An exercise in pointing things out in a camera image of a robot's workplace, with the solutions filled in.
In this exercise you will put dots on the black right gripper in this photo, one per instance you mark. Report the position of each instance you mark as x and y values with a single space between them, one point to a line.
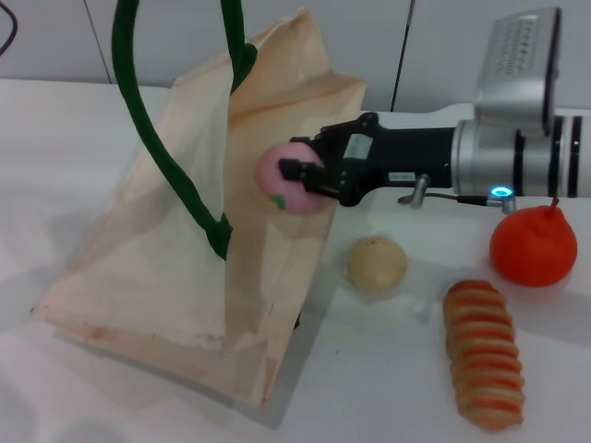
406 152

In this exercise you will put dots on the pink peach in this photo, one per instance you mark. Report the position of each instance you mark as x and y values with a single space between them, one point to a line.
281 194

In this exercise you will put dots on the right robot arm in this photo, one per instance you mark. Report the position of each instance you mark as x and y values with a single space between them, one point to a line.
485 152

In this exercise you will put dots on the cream round apple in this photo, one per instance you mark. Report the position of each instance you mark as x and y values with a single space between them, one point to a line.
376 265

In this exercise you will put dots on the black vertical pole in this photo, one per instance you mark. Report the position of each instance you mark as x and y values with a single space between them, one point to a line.
401 60

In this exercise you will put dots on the orange pear with stem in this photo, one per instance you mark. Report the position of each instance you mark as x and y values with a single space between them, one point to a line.
531 249

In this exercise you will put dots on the orange striped bread loaf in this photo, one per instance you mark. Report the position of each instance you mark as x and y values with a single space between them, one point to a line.
485 360

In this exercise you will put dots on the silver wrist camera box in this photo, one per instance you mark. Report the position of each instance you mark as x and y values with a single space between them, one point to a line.
512 83

